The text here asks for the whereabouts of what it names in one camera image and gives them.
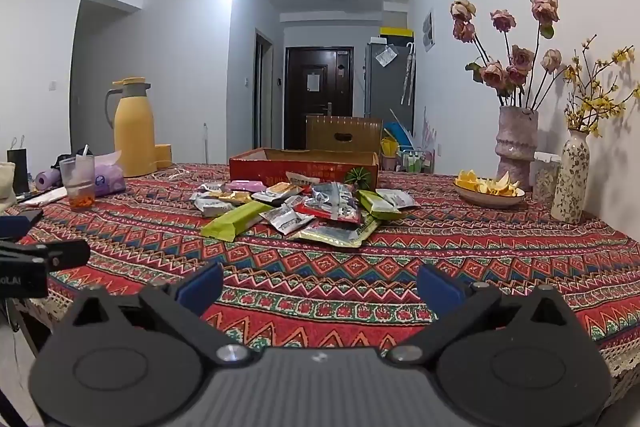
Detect yellow flower branches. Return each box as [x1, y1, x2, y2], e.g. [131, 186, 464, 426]
[564, 34, 640, 138]

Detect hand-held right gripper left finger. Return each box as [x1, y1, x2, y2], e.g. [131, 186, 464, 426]
[62, 263, 253, 365]

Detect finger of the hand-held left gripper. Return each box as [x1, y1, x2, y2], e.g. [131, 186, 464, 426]
[0, 239, 92, 271]
[0, 211, 45, 242]

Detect clear glass jar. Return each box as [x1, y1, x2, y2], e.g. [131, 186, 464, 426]
[531, 152, 562, 204]

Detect white folded umbrella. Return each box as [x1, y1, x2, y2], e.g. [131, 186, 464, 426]
[401, 43, 417, 105]

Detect cluttered storage shelf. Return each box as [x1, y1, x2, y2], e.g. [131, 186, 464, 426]
[380, 127, 433, 172]

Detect wall picture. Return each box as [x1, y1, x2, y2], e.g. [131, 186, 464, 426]
[422, 9, 436, 52]

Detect clear plastic drink cup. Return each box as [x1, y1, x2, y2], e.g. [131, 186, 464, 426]
[59, 154, 96, 210]

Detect pink ceramic vase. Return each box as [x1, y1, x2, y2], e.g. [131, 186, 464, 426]
[495, 106, 540, 190]

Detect grey refrigerator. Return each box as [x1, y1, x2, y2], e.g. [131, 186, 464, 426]
[364, 41, 416, 120]

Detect white cloth bag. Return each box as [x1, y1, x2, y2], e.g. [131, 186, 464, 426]
[0, 162, 18, 210]

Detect purple tissue pack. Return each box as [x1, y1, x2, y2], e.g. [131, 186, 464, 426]
[75, 150, 127, 196]

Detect interior door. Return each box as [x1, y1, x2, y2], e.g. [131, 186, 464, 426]
[254, 29, 275, 148]

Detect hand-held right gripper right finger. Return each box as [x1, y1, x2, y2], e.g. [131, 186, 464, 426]
[387, 264, 576, 365]

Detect long green snack packet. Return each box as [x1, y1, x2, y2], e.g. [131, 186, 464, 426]
[200, 201, 273, 243]

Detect brown chair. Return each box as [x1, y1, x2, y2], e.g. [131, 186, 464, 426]
[306, 116, 383, 154]

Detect pile of snack packets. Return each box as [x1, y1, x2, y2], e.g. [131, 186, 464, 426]
[192, 179, 418, 249]

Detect white paper sheet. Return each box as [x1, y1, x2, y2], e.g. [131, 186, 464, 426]
[29, 187, 68, 206]

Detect dried pink roses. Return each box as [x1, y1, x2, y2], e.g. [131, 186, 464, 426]
[450, 0, 568, 112]

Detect yellow thermos jug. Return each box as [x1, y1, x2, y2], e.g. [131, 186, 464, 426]
[105, 78, 158, 178]

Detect dark entrance door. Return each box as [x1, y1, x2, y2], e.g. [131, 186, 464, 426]
[284, 47, 355, 150]

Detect patterned red tablecloth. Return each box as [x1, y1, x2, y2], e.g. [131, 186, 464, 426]
[5, 162, 640, 383]

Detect red cardboard box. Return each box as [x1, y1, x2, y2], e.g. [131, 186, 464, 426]
[229, 148, 379, 188]

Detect black paper bag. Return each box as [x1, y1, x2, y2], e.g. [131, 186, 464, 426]
[6, 137, 30, 195]

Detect floral patterned vase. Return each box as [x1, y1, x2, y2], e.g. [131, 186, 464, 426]
[550, 129, 591, 224]

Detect shallow beige bowl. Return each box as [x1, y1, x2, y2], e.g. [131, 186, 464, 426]
[452, 181, 526, 208]

